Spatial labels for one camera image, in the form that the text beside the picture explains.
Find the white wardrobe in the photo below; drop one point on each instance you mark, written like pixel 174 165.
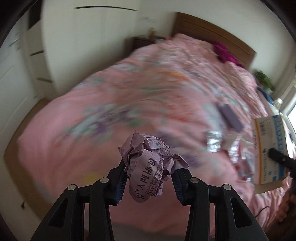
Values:
pixel 81 41

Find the purple cardboard box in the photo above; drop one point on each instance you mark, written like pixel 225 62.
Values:
pixel 232 117

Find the white bottle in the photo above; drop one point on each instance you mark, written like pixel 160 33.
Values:
pixel 278 106

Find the magenta cloth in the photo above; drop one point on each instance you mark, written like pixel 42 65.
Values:
pixel 225 53

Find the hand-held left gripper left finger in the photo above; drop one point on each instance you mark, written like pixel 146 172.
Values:
pixel 119 188

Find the silver foil packet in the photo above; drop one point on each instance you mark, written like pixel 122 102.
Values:
pixel 214 141

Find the dark wooden nightstand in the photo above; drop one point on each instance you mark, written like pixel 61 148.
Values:
pixel 141 44

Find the pink floral blanket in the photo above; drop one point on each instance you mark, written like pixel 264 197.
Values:
pixel 129 92

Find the wooden headboard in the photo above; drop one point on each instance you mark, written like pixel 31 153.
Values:
pixel 208 30

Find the small brown ornament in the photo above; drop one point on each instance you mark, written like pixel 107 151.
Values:
pixel 152 32

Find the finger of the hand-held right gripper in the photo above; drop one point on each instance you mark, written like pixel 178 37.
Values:
pixel 281 160

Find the white door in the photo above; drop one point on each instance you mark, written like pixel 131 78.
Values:
pixel 16 88

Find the printed paper ball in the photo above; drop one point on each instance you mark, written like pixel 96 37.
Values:
pixel 145 166

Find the blue cloth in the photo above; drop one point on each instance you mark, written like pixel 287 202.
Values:
pixel 266 95

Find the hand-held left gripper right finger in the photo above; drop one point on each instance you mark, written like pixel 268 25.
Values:
pixel 177 186

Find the green plant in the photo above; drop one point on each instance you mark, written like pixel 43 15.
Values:
pixel 263 80

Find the white blue orange carton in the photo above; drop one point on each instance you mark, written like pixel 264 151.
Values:
pixel 269 143

